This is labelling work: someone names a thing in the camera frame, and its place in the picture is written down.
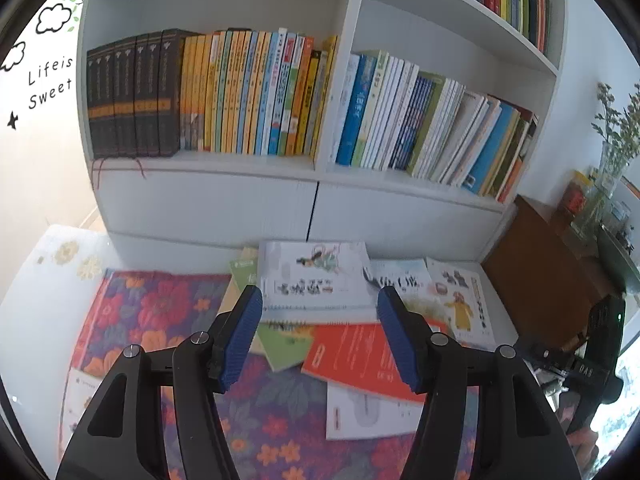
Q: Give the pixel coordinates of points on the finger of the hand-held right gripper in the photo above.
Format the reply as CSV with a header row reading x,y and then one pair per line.
x,y
550,360

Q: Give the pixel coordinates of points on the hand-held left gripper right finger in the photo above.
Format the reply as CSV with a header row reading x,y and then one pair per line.
x,y
400,335

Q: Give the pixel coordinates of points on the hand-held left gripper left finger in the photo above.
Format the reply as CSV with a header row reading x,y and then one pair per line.
x,y
245,335

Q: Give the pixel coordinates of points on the yellow illustrated book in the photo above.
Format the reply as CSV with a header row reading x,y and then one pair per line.
x,y
227,297

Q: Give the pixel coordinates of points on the light green illustrated book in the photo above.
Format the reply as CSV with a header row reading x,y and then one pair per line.
x,y
285,347

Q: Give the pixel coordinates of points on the red orange book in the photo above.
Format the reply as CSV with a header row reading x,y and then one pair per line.
x,y
350,355

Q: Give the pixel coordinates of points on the white book yellow robed figure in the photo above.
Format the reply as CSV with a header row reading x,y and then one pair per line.
x,y
460,305

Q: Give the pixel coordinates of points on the thin grey white illustrated book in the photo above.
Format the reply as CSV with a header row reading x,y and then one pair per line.
x,y
325,317

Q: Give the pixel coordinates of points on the white book dark robed figure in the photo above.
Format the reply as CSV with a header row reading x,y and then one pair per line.
x,y
370,417

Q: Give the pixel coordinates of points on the white book flying woman cover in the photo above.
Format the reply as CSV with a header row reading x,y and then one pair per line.
x,y
320,270

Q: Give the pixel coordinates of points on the white comic book teal title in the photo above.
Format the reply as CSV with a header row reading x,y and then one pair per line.
x,y
82,400

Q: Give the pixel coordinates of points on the row of blue and white books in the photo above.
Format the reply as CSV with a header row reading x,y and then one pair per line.
x,y
425,125

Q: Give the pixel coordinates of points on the row of black and yellow books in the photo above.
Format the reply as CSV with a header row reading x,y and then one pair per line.
x,y
225,95

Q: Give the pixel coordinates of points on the brown wooden cabinet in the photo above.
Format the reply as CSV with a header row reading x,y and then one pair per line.
x,y
540,270

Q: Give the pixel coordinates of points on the floral blanket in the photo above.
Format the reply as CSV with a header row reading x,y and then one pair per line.
x,y
150,310

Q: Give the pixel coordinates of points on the white bookshelf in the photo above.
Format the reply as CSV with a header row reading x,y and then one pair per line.
x,y
400,210

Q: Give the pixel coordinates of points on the red bookmark ribbon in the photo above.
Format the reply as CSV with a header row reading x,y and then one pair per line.
x,y
98,172
141,166

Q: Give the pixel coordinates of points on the glass vase with green stems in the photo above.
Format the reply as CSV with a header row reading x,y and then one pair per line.
x,y
617,130

